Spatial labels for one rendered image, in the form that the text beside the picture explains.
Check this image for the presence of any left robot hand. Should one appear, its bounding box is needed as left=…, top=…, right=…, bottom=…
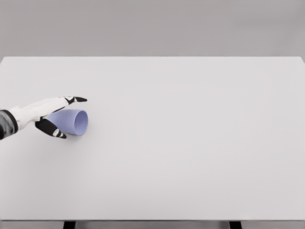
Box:
left=28, top=96, right=88, bottom=140

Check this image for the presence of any lilac plastic cup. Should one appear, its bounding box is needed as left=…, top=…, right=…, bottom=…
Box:
left=46, top=109, right=89, bottom=136

